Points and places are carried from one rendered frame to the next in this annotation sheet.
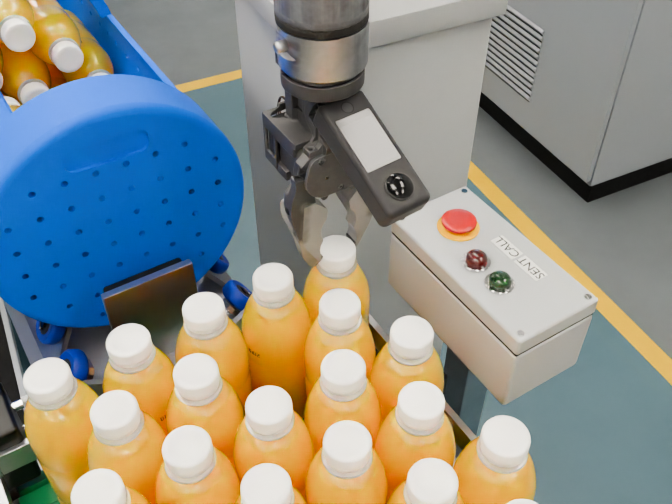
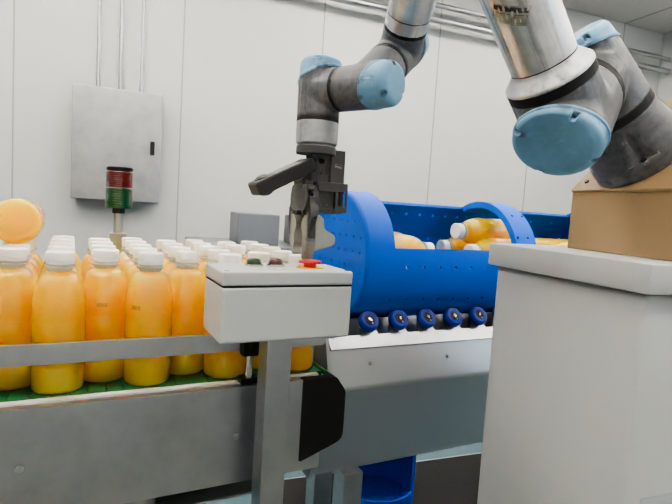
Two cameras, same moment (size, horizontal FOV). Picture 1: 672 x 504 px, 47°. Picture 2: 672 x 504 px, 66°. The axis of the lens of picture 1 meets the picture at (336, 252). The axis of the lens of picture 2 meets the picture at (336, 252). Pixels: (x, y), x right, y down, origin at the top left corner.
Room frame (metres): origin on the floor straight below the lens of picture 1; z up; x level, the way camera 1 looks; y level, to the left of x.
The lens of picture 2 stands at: (0.69, -0.92, 1.19)
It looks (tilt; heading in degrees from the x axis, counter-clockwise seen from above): 5 degrees down; 95
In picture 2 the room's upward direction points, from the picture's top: 4 degrees clockwise
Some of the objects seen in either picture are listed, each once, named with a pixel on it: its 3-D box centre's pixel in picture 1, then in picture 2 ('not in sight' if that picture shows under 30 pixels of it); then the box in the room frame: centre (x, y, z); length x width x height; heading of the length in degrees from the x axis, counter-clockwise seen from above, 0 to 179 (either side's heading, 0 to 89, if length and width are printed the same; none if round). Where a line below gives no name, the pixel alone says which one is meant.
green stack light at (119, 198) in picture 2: not in sight; (119, 198); (0.05, 0.30, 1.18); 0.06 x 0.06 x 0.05
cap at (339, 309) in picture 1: (339, 310); (258, 258); (0.47, 0.00, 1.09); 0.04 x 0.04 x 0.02
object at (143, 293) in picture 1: (154, 313); not in sight; (0.56, 0.20, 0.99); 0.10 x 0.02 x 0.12; 122
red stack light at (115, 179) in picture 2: not in sight; (119, 179); (0.05, 0.30, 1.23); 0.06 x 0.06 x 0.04
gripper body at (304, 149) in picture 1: (318, 121); (318, 181); (0.57, 0.02, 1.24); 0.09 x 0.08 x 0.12; 32
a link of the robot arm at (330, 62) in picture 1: (319, 44); (316, 136); (0.56, 0.01, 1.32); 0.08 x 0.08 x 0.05
